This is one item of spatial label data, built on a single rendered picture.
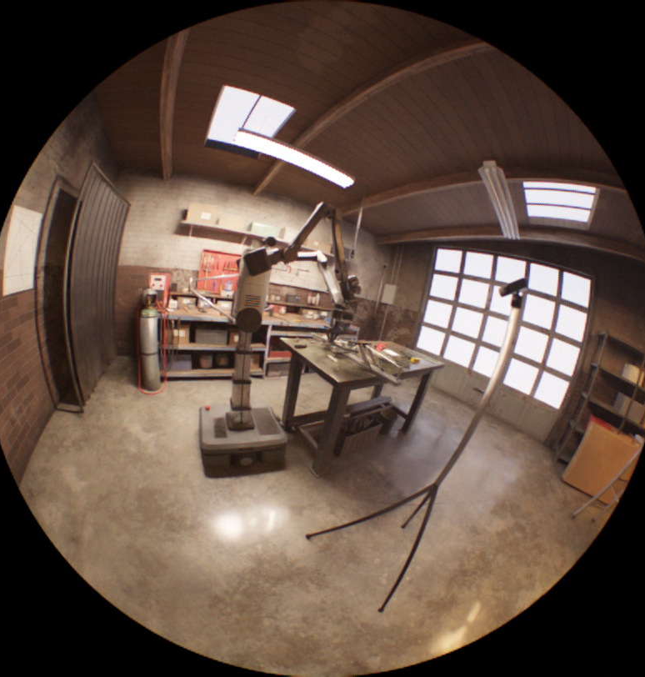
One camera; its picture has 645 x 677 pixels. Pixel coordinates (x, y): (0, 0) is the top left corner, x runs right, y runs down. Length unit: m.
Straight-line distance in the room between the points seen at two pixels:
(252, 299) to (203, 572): 1.56
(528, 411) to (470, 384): 1.28
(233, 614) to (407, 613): 0.85
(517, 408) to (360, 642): 3.80
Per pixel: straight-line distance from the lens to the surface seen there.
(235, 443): 1.52
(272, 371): 3.02
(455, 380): 4.31
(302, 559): 1.39
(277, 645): 1.33
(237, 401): 1.52
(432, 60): 1.72
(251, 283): 1.22
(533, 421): 4.28
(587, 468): 3.66
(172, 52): 2.01
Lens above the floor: 1.32
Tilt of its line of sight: 13 degrees down
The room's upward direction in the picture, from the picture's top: 12 degrees clockwise
